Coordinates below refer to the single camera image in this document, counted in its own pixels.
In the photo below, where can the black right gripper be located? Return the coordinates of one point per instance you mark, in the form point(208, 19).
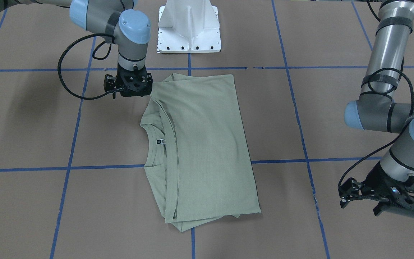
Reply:
point(110, 83)

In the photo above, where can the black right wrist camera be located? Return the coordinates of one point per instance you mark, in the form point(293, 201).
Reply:
point(110, 86)

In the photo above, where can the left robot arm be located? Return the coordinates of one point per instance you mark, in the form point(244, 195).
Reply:
point(386, 104)

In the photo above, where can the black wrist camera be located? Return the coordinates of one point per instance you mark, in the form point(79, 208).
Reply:
point(110, 86)
point(394, 208)

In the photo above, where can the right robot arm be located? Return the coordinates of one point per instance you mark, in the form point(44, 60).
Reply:
point(118, 23)

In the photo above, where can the green long-sleeve shirt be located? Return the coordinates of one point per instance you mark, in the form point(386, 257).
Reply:
point(198, 163)

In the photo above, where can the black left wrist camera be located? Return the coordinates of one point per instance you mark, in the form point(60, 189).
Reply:
point(394, 208)

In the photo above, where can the white pedestal base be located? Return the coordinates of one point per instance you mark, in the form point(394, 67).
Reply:
point(188, 27)

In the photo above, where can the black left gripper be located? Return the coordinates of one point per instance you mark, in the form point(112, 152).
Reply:
point(375, 178)

